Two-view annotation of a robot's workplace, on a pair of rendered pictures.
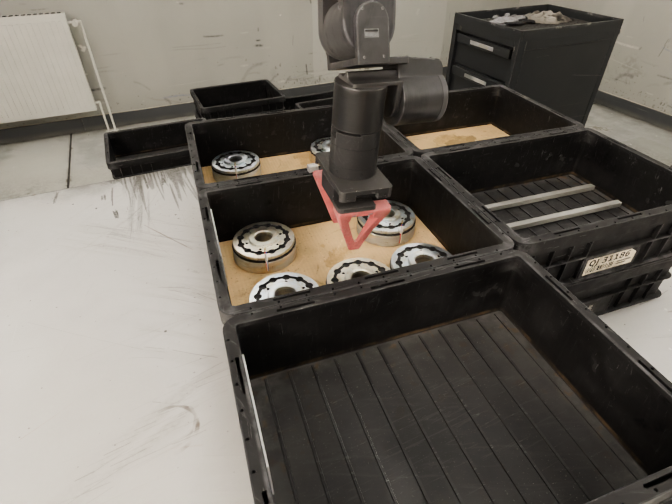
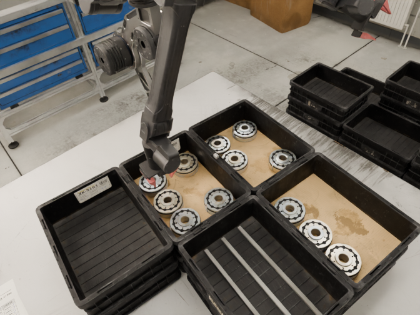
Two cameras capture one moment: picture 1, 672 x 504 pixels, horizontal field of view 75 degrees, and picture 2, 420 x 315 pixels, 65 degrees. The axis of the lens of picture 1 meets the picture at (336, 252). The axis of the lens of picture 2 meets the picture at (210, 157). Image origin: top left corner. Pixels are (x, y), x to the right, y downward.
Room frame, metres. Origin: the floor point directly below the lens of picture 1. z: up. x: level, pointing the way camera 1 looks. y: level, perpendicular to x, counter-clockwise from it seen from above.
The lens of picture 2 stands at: (0.48, -0.75, 1.80)
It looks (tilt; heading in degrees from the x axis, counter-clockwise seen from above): 47 degrees down; 77
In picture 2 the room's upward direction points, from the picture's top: 5 degrees counter-clockwise
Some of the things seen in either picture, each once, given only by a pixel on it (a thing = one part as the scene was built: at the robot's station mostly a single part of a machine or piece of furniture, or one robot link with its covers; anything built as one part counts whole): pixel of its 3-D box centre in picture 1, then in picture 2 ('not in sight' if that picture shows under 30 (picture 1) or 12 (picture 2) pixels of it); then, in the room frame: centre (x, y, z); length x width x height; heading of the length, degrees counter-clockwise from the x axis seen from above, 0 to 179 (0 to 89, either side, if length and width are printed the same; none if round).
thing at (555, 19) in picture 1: (547, 16); not in sight; (2.36, -1.02, 0.88); 0.29 x 0.22 x 0.03; 114
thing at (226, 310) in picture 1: (343, 222); (182, 180); (0.54, -0.01, 0.92); 0.40 x 0.30 x 0.02; 109
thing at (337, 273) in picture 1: (361, 280); (167, 200); (0.48, -0.04, 0.86); 0.10 x 0.10 x 0.01
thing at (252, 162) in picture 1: (235, 161); (244, 129); (0.86, 0.22, 0.86); 0.10 x 0.10 x 0.01
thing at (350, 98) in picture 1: (363, 103); (154, 147); (0.48, -0.03, 1.12); 0.07 x 0.06 x 0.07; 113
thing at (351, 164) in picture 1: (353, 154); (156, 159); (0.48, -0.02, 1.06); 0.10 x 0.07 x 0.07; 19
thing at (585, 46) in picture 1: (512, 110); not in sight; (2.27, -0.94, 0.45); 0.60 x 0.45 x 0.90; 114
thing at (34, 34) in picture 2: not in sight; (31, 57); (-0.21, 1.75, 0.60); 0.72 x 0.03 x 0.56; 24
